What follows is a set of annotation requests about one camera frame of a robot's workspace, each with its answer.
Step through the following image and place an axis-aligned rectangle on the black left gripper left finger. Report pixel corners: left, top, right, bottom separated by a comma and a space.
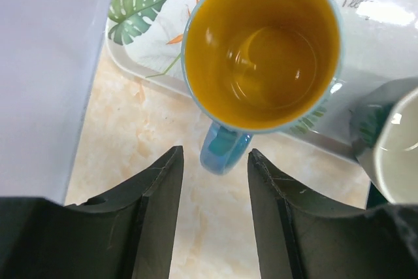
1, 146, 184, 278

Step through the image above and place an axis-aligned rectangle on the floral white serving tray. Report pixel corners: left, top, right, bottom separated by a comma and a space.
106, 0, 417, 158

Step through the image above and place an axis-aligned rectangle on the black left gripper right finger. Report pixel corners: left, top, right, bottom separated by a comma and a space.
248, 149, 417, 278

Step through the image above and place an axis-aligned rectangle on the light blue butterfly mug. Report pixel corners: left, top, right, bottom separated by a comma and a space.
181, 0, 344, 174

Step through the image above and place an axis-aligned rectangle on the dark green mug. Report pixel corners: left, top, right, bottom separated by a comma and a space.
349, 77, 417, 204

